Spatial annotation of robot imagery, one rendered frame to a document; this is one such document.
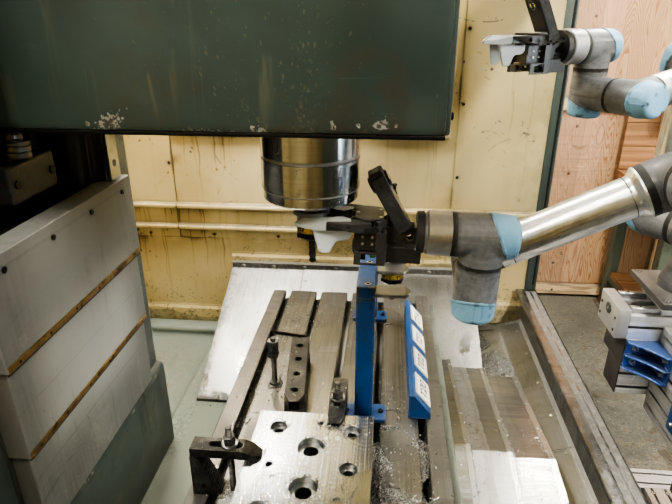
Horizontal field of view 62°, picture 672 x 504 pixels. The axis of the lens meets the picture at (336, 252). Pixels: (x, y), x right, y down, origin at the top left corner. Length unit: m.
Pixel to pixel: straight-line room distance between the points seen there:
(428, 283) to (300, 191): 1.26
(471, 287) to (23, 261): 0.71
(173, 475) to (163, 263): 0.90
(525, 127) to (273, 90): 1.30
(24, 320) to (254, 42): 0.55
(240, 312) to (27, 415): 1.09
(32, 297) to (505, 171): 1.49
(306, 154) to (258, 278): 1.30
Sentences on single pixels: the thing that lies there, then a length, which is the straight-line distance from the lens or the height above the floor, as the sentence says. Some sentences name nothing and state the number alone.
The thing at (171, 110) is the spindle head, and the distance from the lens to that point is 0.82.
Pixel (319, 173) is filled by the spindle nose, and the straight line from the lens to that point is 0.84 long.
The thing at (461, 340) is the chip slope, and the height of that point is 0.74.
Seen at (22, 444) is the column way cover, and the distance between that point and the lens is 1.06.
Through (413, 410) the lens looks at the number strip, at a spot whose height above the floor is 0.92.
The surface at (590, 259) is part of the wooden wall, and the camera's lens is 3.99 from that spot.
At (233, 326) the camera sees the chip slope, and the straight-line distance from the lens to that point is 1.98.
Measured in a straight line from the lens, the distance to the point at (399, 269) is 1.23.
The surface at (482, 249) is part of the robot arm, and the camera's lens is 0.92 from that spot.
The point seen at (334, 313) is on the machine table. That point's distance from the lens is 1.69.
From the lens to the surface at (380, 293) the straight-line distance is 1.12.
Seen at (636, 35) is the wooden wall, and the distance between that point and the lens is 3.72.
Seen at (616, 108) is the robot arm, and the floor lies 1.54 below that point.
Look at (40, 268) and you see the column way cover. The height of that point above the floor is 1.35.
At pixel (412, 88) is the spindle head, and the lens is 0.76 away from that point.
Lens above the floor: 1.73
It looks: 23 degrees down
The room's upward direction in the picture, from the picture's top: straight up
